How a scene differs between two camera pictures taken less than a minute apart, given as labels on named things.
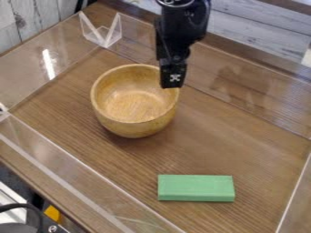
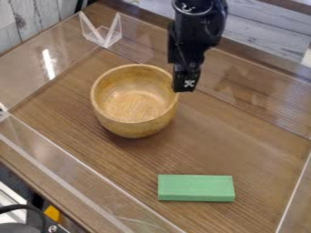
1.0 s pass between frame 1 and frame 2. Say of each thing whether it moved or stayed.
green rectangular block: stayed
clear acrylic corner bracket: stayed
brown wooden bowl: stayed
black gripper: moved
